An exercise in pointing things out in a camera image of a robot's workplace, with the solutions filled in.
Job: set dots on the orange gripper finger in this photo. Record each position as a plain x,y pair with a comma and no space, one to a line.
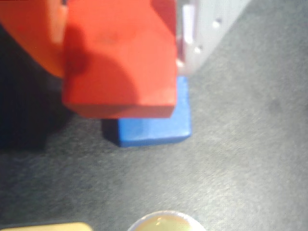
31,33

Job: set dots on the yellow square robot sticker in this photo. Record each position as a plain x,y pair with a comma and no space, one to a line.
45,227

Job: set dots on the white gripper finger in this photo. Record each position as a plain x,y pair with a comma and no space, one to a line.
207,26

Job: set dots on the red cube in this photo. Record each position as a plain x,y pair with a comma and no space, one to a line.
118,60

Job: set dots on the blue cube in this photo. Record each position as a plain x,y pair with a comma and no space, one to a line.
166,130

